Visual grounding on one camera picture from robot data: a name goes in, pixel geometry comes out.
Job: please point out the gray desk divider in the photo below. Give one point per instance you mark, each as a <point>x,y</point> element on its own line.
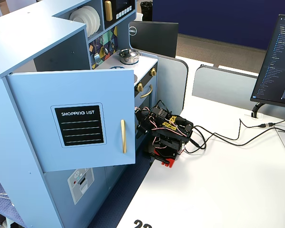
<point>223,85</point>
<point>171,80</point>

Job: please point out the dark blue office partition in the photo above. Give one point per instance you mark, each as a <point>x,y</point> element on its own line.
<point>228,19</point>

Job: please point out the red table clamp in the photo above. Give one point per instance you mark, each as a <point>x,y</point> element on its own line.
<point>169,162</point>

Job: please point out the silver toy spatula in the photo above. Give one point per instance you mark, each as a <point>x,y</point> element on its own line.
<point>97,57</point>

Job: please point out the gold stove knob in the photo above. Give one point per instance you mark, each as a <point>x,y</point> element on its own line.
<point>153,72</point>
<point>139,87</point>

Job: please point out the silver toy ladle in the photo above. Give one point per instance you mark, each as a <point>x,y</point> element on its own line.
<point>105,50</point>

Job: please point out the black toy microwave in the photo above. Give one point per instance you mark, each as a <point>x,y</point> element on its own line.
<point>122,7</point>

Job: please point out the black shopping list sticker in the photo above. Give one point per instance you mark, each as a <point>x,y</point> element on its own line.
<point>79,133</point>

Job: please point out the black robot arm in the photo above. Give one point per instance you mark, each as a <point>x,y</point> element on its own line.
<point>171,133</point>

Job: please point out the black Dell monitor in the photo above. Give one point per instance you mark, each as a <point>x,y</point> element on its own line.
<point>154,39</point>

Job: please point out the black trash bin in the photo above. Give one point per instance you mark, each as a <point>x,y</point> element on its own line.
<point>146,10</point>

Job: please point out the white plate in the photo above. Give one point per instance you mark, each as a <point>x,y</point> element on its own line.
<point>78,20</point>
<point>93,22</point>
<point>97,20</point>

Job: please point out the gray ice dispenser sticker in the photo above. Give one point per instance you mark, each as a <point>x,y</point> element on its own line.
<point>82,187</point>

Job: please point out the colorful geometric backsplash panel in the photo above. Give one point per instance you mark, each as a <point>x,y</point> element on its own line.
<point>109,41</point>

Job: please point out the silver pot with lid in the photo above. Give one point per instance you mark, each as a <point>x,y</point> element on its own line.
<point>128,56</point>

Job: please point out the blue toy kitchen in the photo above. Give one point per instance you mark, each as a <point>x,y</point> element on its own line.
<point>19,42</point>

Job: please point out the monitor showing code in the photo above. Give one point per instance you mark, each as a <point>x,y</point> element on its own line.
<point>278,61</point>

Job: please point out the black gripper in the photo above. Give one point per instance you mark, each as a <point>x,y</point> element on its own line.
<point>139,117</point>

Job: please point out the blue cabinet door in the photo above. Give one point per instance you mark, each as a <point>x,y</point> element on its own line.
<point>38,95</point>

